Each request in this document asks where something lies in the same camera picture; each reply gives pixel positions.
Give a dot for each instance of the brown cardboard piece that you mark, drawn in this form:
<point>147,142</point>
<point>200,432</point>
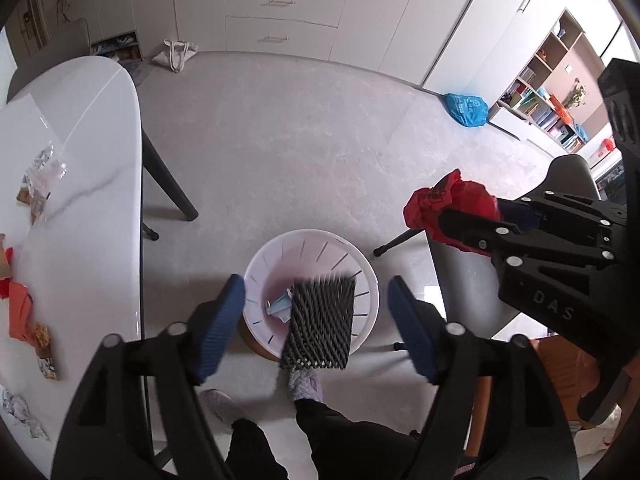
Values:
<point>5,260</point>

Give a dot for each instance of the built-in steel oven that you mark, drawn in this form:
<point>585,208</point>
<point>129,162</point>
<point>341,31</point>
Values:
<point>27,22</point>

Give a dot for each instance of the white slotted waste bin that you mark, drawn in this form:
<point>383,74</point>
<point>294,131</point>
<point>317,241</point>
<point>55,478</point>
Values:
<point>310,255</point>

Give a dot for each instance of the blue plastic bag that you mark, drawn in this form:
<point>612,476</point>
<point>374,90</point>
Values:
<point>467,109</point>

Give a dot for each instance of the black table leg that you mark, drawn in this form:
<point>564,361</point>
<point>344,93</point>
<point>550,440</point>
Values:
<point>170,180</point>

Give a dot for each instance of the clear plastic wrapper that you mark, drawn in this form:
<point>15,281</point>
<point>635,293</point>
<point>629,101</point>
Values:
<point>47,167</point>

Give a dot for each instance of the white left shoe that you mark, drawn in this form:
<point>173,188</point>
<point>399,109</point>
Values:
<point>217,405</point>

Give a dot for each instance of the open bookshelf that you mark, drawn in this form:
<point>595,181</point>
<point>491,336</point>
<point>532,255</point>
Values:
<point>545,90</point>

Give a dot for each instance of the red plastic bag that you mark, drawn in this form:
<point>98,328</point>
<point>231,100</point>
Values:
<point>465,200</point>

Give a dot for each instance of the wooden stool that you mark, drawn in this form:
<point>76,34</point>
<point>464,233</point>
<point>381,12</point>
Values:
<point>250,342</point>

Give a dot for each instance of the white cabinet with drawers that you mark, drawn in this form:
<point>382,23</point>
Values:
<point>285,5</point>

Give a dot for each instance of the white right shoe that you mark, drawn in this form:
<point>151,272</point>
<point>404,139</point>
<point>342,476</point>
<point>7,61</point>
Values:
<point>306,385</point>

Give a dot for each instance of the small brown snack wrapper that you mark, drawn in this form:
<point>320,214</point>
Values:
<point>32,205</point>

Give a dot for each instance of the person's right leg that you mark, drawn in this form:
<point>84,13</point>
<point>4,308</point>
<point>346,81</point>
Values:
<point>345,440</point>

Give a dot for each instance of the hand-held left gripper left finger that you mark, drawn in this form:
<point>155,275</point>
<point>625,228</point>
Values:
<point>220,330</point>

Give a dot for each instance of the orange paper piece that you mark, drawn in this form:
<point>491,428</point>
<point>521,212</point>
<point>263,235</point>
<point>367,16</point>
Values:
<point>20,310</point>

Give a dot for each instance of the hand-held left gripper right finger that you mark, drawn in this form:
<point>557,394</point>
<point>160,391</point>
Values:
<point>410,330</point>

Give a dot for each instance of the person's leg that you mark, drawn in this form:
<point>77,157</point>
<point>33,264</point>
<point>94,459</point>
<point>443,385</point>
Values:
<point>255,455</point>
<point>345,440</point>

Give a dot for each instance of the grey chair with black legs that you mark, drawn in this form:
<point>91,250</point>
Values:
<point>465,285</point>

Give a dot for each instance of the crumpled pale wrapper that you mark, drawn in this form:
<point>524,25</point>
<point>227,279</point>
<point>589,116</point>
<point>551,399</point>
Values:
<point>279,305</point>

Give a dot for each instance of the white shoe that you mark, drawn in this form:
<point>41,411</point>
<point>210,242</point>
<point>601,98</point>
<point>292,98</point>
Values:
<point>306,385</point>
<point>217,405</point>

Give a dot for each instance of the orange wooden furniture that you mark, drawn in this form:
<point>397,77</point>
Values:
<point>555,375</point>

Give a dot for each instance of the person's left leg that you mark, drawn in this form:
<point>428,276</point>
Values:
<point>255,455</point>

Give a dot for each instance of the dried flower bunch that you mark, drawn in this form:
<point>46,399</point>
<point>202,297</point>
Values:
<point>576,94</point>

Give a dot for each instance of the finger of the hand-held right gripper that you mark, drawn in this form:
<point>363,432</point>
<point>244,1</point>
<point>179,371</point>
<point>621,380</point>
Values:
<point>470,225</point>
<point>527,216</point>

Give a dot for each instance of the white tote bag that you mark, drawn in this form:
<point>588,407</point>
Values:
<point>175,57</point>

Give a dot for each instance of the red paper scrap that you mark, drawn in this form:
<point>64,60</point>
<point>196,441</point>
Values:
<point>4,289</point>

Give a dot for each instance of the crumpled white paper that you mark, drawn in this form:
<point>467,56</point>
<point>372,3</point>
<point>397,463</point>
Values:
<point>17,407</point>

